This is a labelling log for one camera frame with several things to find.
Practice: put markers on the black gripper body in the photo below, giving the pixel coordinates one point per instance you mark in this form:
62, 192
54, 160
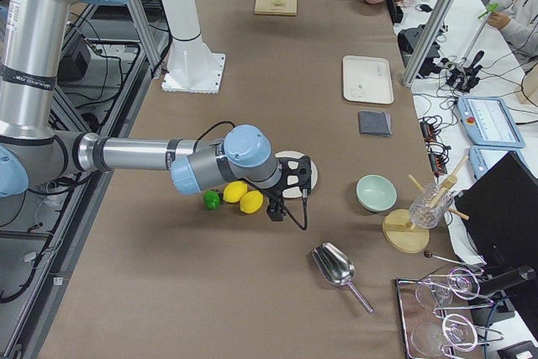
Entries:
274, 210

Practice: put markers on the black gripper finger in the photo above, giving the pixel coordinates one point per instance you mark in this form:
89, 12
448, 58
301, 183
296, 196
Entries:
275, 209

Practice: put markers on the cream round plate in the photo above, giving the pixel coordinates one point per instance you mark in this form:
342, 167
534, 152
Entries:
294, 192

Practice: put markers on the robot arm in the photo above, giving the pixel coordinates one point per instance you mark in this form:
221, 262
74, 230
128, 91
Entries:
32, 153

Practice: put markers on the cream rabbit tray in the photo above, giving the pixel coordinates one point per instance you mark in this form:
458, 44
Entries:
367, 80

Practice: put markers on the black glass tray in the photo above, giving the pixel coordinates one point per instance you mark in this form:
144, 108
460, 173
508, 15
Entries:
432, 332

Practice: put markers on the lower yellow lemon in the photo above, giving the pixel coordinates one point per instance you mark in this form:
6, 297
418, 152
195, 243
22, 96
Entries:
251, 202

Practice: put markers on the yellow lemon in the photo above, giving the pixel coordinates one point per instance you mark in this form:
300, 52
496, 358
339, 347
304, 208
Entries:
234, 191
251, 202

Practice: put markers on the upper yellow lemon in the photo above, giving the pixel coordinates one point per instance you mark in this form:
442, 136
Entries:
234, 191

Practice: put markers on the green lime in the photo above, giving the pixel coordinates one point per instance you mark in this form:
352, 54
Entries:
211, 199

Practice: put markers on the green bowl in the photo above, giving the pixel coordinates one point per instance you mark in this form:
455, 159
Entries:
376, 193

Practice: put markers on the metal scoop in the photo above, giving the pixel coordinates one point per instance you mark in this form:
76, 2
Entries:
338, 269

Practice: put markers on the grey folded cloth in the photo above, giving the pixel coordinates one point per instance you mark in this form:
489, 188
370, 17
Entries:
375, 123

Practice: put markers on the wooden cup stand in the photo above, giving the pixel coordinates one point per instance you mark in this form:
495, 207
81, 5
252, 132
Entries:
407, 237

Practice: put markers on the crystal glass on stand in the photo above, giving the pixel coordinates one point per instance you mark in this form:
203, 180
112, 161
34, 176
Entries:
430, 206

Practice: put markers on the blue teach pendant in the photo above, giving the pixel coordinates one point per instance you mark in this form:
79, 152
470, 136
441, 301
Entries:
488, 122

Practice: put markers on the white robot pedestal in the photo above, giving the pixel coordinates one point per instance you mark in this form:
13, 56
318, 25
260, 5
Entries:
191, 66

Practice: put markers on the aluminium frame post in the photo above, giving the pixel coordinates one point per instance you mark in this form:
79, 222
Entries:
425, 41

